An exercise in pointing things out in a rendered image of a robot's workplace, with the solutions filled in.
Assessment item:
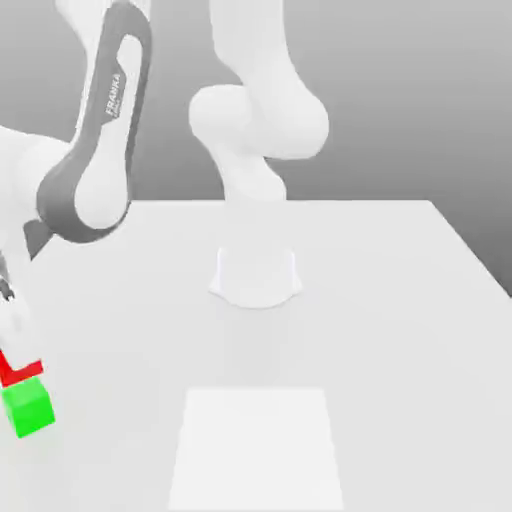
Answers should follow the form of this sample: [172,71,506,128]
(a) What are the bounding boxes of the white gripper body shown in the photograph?
[0,297,42,372]

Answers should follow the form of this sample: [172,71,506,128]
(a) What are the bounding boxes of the small red cube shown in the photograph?
[0,348,44,389]

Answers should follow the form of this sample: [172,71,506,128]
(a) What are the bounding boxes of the small green cube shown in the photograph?
[1,376,57,440]

